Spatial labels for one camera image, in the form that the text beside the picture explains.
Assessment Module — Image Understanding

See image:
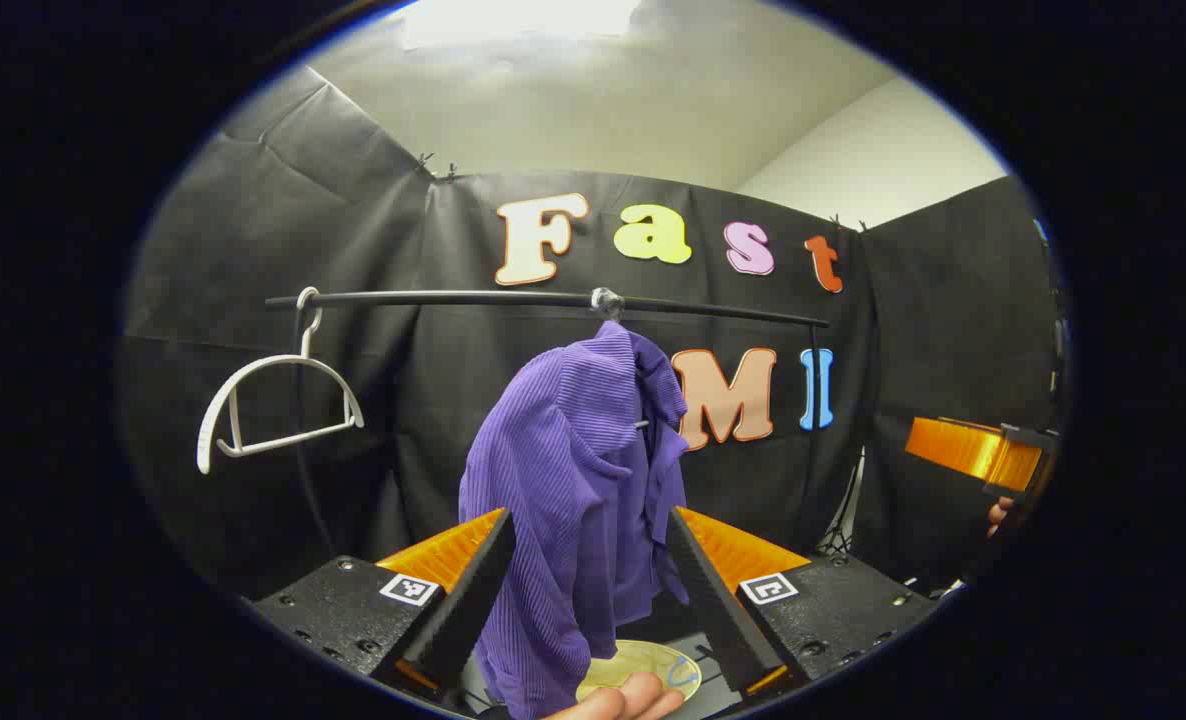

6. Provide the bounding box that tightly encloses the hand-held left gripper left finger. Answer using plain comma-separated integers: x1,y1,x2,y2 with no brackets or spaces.
251,508,516,703

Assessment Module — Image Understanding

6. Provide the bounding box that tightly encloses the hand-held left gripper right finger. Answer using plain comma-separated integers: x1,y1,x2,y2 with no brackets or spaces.
667,506,939,703

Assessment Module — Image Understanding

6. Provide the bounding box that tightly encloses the purple ribbed sweater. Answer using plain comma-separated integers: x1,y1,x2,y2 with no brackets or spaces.
458,320,691,720

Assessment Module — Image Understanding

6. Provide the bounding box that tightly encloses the black clothes rack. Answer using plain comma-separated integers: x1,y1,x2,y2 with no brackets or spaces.
265,288,834,561

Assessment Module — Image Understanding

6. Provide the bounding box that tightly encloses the white plastic clothes hanger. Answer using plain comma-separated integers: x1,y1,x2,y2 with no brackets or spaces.
196,287,366,475

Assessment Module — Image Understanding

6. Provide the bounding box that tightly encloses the black backdrop cloth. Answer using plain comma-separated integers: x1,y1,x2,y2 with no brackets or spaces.
118,65,1072,601

